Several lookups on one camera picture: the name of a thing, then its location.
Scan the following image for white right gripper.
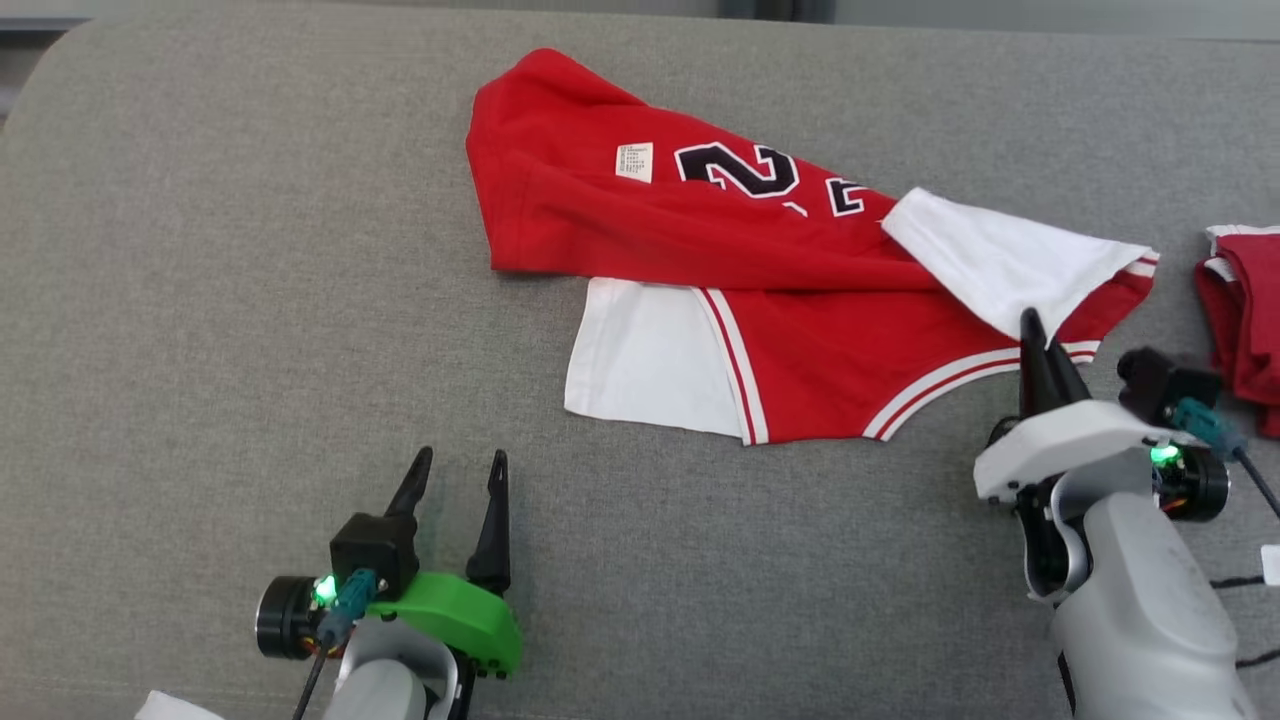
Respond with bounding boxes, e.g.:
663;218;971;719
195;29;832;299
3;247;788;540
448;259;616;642
973;308;1178;504

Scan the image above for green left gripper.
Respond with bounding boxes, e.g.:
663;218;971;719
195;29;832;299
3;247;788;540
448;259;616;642
365;446;524;679

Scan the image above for red shorts with white band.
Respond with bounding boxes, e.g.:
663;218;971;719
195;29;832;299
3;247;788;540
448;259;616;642
1193;224;1280;439

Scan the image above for red basketball jersey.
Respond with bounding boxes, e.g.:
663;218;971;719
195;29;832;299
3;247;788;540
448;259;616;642
465;47;1161;447

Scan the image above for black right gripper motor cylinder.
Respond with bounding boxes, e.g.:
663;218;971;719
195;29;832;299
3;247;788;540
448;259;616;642
1150;440;1232;523

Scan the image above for grey fabric sofa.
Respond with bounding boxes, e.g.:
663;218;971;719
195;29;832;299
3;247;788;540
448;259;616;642
0;3;1280;720

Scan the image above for white left cable label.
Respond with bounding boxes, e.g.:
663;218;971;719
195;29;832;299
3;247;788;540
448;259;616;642
135;690;227;720

